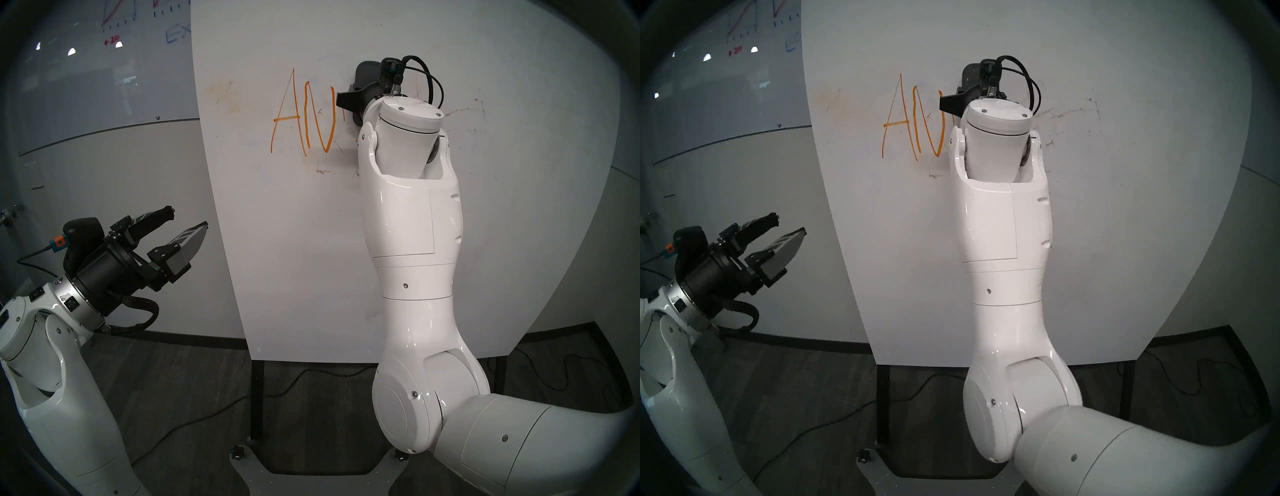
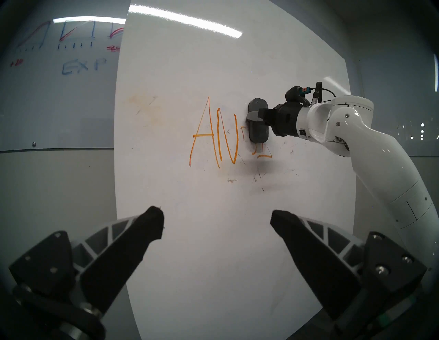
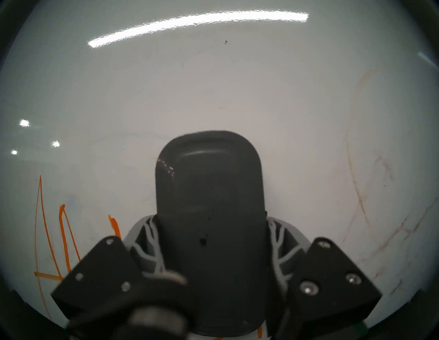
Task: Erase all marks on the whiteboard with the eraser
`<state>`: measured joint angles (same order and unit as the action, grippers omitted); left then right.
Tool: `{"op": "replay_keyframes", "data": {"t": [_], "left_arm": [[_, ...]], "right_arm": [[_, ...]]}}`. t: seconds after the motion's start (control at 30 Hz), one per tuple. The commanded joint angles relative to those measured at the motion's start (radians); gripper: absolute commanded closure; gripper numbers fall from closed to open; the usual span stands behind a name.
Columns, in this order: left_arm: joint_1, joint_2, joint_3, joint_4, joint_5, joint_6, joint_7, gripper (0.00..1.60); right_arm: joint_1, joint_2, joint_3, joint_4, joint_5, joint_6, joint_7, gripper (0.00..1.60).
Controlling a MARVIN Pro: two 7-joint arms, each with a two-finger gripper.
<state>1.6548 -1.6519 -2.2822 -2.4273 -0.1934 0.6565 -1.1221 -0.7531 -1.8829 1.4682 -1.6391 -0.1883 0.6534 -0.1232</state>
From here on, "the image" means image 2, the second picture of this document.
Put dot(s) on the white freestanding whiteboard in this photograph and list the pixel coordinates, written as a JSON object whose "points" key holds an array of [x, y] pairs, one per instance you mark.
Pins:
{"points": [[205, 257]]}

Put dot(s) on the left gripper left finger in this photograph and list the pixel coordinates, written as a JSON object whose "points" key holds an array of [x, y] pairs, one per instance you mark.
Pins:
{"points": [[116, 260]]}

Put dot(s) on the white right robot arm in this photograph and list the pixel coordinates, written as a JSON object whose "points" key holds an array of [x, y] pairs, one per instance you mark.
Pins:
{"points": [[384, 164]]}

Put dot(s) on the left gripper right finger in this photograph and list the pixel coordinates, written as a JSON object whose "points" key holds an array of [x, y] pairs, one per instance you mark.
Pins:
{"points": [[315, 264]]}

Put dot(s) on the wall-mounted glass board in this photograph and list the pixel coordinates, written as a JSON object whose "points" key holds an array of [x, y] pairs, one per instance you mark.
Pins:
{"points": [[387, 79], [51, 102]]}

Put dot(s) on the dark grey whiteboard eraser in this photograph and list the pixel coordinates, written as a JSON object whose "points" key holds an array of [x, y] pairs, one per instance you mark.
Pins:
{"points": [[259, 135]]}

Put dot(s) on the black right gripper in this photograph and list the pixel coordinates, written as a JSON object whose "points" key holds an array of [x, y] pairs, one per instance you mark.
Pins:
{"points": [[288, 120]]}

